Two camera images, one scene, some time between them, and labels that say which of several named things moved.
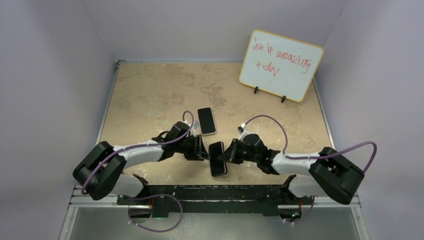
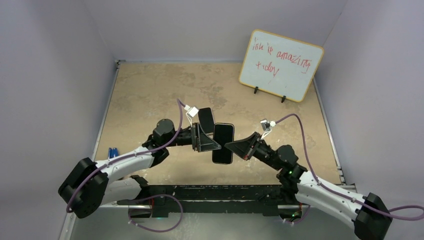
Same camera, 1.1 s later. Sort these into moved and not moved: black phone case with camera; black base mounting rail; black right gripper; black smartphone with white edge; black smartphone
Moved: black phone case with camera
Not moved: black base mounting rail; black smartphone with white edge; black right gripper; black smartphone
